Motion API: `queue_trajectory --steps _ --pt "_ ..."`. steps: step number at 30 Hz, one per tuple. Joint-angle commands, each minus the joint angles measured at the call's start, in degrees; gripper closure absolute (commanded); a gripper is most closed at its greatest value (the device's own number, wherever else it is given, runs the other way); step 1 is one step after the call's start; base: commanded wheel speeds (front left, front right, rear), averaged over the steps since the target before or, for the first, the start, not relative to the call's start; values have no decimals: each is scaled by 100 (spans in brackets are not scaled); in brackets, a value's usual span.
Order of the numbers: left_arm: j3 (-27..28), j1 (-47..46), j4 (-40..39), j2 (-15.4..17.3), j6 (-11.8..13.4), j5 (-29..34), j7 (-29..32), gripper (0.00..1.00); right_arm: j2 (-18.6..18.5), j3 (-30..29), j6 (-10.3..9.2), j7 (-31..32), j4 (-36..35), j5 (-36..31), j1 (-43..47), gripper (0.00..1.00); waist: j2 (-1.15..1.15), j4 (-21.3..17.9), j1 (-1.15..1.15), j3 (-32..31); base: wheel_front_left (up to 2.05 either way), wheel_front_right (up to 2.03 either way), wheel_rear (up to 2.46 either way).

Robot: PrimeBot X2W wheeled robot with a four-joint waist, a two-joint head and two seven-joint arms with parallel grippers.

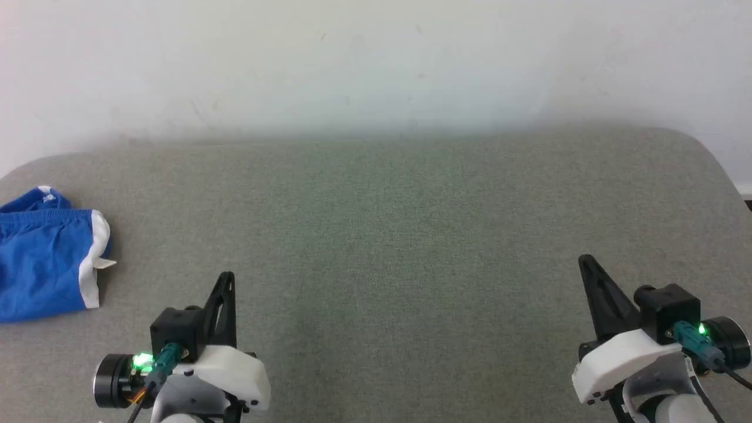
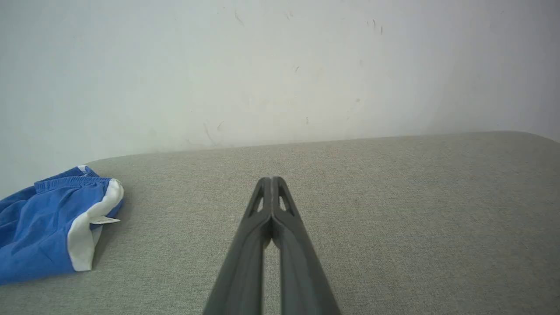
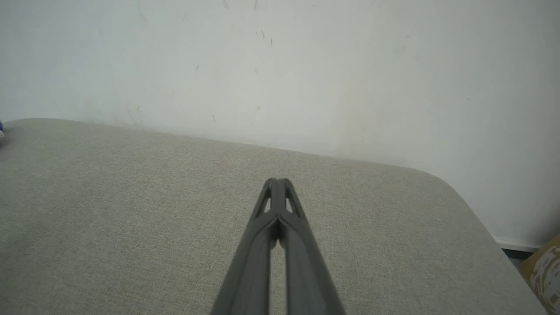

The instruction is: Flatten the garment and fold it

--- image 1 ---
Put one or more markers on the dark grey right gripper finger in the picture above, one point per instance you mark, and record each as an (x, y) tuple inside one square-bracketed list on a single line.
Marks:
[(608, 311)]

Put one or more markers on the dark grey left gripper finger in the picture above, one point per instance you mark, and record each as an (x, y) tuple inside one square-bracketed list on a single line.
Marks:
[(232, 323)]

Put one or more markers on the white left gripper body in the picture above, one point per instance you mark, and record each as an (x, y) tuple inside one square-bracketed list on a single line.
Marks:
[(235, 376)]

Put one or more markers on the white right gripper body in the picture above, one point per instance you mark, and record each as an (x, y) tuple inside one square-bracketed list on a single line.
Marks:
[(623, 358)]

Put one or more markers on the blue shorts with white trim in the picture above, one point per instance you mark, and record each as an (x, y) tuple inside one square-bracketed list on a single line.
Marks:
[(41, 264)]

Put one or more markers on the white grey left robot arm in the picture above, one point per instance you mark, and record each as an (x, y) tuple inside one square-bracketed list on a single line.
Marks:
[(188, 402)]

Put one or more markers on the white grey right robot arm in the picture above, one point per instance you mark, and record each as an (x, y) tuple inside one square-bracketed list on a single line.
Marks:
[(670, 411)]

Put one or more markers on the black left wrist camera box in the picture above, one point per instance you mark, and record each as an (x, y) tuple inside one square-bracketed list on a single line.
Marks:
[(176, 329)]

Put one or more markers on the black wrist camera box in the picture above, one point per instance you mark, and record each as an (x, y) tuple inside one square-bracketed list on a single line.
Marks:
[(176, 329), (670, 311)]

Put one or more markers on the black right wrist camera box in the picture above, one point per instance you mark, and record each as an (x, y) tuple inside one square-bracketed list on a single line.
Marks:
[(670, 311)]

